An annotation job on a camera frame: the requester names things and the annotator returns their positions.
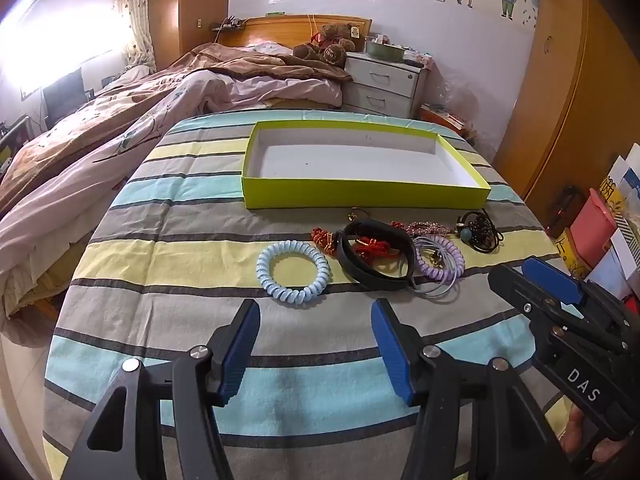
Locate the brown teddy bear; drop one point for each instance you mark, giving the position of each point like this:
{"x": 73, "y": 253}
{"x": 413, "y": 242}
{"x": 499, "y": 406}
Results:
{"x": 327, "y": 45}

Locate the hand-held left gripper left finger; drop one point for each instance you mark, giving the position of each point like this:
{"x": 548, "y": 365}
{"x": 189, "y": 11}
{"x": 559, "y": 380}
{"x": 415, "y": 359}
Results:
{"x": 242, "y": 355}

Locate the black wristband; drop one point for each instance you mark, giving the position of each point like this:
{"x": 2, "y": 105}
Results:
{"x": 351, "y": 266}

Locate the pink plastic container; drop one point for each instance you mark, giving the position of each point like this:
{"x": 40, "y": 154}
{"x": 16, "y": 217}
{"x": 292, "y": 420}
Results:
{"x": 592, "y": 225}

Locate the wooden headboard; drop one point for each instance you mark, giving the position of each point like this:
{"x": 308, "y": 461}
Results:
{"x": 290, "y": 27}

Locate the wooden wardrobe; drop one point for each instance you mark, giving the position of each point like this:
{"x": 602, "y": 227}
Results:
{"x": 565, "y": 85}

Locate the black monitor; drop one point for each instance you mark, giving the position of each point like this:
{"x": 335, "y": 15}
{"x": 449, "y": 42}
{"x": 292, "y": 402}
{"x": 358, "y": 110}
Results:
{"x": 62, "y": 91}

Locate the stack of paper boxes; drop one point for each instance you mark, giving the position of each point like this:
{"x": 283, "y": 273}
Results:
{"x": 625, "y": 210}

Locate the pink rhinestone hair clip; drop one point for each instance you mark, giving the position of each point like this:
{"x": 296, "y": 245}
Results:
{"x": 425, "y": 228}

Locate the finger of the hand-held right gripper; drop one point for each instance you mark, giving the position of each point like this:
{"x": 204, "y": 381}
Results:
{"x": 520, "y": 295}
{"x": 550, "y": 277}

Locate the person's right hand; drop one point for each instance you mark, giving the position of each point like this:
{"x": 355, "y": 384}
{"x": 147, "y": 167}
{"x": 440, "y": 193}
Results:
{"x": 580, "y": 435}

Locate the pink floral quilt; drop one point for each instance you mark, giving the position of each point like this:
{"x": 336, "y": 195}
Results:
{"x": 100, "y": 150}

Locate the brown blanket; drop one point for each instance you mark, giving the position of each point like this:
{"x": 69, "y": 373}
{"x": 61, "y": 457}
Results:
{"x": 260, "y": 62}

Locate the yellow-green cardboard box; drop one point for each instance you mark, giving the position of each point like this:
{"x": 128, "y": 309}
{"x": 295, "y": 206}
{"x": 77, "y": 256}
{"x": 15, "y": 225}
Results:
{"x": 350, "y": 160}

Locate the pile of books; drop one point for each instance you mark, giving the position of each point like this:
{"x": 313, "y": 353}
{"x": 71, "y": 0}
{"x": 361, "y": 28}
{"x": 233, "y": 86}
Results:
{"x": 447, "y": 120}

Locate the striped tablecloth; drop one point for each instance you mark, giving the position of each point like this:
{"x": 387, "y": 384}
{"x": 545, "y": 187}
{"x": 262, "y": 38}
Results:
{"x": 175, "y": 270}

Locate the power strip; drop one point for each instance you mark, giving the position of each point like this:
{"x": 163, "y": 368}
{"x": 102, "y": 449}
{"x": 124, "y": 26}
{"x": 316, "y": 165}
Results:
{"x": 230, "y": 23}

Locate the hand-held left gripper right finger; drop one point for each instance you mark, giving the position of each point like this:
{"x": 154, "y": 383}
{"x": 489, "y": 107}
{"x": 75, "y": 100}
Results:
{"x": 392, "y": 355}

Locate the wooden cabinet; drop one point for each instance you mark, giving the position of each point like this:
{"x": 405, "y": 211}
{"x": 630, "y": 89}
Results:
{"x": 190, "y": 5}

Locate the white nightstand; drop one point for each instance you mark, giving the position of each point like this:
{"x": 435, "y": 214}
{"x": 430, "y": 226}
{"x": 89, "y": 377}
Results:
{"x": 380, "y": 82}

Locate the floral curtain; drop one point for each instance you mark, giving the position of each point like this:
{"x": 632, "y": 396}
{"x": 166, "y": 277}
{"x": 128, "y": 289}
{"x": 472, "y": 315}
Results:
{"x": 135, "y": 15}

